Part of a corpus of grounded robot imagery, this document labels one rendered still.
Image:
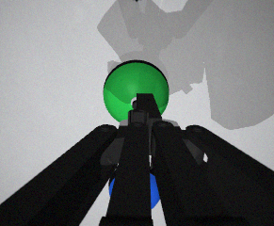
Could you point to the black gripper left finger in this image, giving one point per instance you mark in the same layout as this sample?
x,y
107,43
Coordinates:
x,y
62,193

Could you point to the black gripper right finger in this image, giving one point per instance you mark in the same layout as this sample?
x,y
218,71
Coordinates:
x,y
194,192

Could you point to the blue bell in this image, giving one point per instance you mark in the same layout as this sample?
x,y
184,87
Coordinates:
x,y
154,190

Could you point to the green bell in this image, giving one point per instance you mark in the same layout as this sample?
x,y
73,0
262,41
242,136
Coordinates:
x,y
129,78

